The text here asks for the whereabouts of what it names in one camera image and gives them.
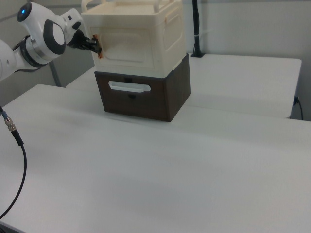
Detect black cable with metal connector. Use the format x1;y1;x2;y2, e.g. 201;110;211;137
0;105;27;220

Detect white drawer handle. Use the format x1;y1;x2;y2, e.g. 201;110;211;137
107;81;152;94

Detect cream plastic cabinet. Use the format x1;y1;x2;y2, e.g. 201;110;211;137
81;0;188;79

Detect grey metal frame post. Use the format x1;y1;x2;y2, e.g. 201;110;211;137
49;60;62;87

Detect dark brown drawer box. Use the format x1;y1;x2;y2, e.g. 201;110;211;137
94;53;192;123

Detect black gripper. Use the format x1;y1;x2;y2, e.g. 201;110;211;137
66;29;103;54

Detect black pole with clamp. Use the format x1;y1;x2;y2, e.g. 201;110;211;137
190;0;206;58

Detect brown door handle strip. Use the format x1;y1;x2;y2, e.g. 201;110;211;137
92;34;104;60

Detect cream cabinet door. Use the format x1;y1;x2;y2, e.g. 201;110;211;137
90;26;156;70

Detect black wall power cable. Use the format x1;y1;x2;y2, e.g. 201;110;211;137
294;96;304;120

